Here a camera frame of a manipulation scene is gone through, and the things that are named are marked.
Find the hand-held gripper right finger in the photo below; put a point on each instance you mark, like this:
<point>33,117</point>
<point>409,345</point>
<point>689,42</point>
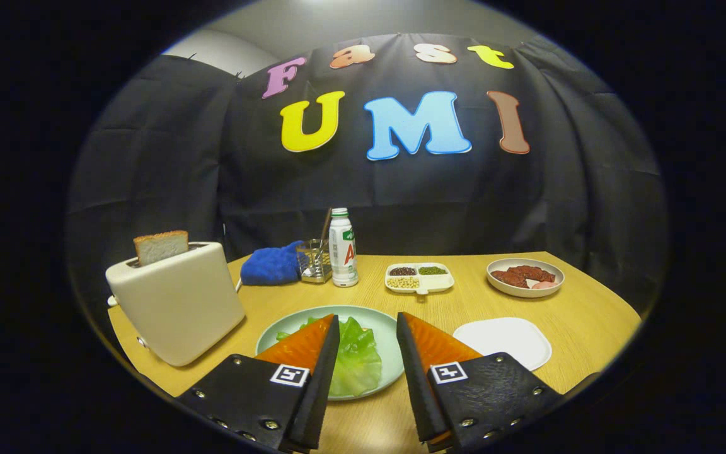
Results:
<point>416,391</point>

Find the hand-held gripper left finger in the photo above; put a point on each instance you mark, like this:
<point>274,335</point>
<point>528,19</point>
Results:
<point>319,403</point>

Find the green lettuce leaf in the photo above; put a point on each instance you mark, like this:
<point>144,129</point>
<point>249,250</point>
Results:
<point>357,359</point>

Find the toast bread slice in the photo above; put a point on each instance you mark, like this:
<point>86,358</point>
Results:
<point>161,247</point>

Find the pale green round plate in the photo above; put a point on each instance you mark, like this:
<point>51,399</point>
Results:
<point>375,321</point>

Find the white square plate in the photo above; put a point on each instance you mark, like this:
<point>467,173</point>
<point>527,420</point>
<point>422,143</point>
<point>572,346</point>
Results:
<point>501,340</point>

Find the pile of yellow beans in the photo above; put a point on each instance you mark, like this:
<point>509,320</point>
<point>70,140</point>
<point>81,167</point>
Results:
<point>404,282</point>

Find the white divided dish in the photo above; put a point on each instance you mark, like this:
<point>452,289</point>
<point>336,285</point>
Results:
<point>442,282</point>

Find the pile of dark beans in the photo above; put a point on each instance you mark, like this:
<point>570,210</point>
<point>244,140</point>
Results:
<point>403,271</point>

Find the pile of green beans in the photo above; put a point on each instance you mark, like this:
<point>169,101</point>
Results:
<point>433,270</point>

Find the clear utensil holder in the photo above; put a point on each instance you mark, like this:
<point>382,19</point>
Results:
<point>312,265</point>

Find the red meat slice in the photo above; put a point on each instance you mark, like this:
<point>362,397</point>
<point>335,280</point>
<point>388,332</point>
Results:
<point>508,279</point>
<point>536,273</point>

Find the blue cloth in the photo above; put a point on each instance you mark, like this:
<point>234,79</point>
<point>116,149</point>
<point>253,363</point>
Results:
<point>271,265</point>

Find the beige round plate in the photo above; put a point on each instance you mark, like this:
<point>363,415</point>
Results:
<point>527,292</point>

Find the white drink bottle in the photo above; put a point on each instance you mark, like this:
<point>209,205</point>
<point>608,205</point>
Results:
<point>341,252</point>

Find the cream toaster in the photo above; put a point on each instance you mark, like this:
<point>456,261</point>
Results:
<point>180,309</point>

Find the brown stick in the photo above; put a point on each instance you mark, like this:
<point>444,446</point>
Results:
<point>326,227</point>

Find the black backdrop cloth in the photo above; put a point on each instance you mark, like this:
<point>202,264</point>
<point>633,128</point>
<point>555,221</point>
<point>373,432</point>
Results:
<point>558,189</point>

